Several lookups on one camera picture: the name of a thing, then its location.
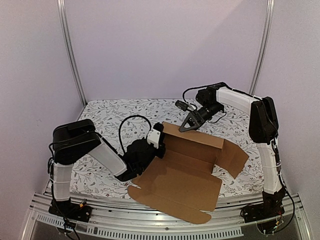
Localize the brown cardboard box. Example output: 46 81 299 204
127 122 249 224

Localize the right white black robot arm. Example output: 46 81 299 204
175 82 286 223

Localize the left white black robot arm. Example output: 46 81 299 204
47 119 166 222

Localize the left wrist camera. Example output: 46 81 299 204
146 122 164 149

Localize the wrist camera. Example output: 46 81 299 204
146 122 164 149
175 100 197 112

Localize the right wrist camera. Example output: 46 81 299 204
175 100 197 112

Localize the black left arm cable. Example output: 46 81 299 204
117 114 153 158

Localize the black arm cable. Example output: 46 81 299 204
117 114 153 158
181 86 227 125

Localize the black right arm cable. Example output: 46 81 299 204
181 86 227 125

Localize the aluminium front rail frame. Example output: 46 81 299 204
21 191 313 240

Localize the right aluminium corner post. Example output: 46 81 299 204
249 0 275 95

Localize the aluminium corner post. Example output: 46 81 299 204
56 0 88 107
249 0 275 95

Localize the left aluminium corner post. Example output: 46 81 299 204
56 0 88 107

